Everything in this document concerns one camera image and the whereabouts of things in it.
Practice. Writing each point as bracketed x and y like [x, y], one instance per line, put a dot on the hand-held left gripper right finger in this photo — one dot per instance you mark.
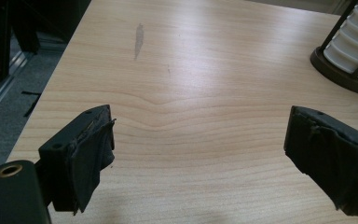
[329, 155]

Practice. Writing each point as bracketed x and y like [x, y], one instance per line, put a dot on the black stand leg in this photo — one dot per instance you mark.
[3, 46]

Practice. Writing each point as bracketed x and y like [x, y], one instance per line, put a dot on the short stack of white cups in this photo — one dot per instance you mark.
[354, 40]

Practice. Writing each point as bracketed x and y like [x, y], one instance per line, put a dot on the aluminium floor rail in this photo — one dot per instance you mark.
[3, 82]

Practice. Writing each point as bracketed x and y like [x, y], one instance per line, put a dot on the black tape strip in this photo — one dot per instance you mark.
[32, 107]

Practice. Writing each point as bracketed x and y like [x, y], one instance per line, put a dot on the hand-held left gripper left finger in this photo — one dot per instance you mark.
[77, 155]

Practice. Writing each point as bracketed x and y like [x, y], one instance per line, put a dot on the black double cup holder rack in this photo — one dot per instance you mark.
[338, 77]

